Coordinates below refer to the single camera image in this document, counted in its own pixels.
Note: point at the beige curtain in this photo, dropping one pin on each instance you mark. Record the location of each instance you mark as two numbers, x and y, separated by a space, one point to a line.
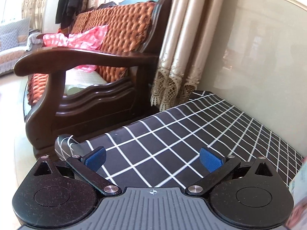
185 48

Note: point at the black hanging coat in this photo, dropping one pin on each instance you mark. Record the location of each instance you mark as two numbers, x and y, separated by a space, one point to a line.
67 10

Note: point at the red cardboard box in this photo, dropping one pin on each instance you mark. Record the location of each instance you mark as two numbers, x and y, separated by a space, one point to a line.
298 189

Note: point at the dark wooden sofa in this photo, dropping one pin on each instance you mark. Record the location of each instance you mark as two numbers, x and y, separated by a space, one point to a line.
85 93

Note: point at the pink checkered cloth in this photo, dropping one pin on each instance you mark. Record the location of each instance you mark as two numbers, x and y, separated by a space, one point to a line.
88 40

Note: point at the grey fabric sofa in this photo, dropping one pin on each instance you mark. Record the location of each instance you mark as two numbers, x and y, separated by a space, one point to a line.
16 39

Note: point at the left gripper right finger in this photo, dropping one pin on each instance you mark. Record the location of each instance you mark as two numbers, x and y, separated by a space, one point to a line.
219 168

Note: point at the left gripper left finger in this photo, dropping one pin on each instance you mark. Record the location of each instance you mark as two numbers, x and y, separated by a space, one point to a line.
85 168

